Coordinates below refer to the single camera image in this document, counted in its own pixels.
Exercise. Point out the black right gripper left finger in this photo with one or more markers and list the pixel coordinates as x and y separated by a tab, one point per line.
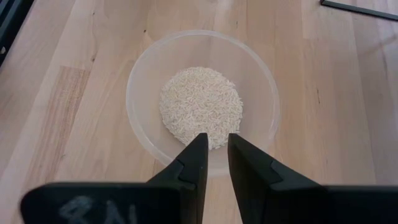
186	186

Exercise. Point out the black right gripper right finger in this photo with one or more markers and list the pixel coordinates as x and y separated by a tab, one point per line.
264	193

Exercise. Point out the white rice heap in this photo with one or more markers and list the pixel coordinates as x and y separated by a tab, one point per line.
200	102

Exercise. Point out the translucent plastic bowl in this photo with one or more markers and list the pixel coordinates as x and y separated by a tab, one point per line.
146	93

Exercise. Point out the wooden shelf with black frame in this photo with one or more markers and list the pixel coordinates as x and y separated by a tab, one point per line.
357	8

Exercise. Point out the black aluminium table frame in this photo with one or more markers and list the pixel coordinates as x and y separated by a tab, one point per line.
9	25

